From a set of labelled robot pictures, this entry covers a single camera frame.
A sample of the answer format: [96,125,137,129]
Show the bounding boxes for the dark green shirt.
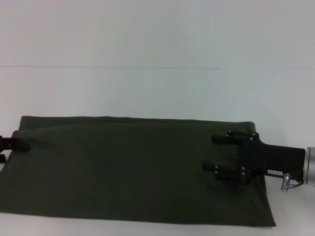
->
[0,116,277,227]

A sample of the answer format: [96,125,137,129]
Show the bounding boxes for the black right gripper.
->
[202,130,306,185]

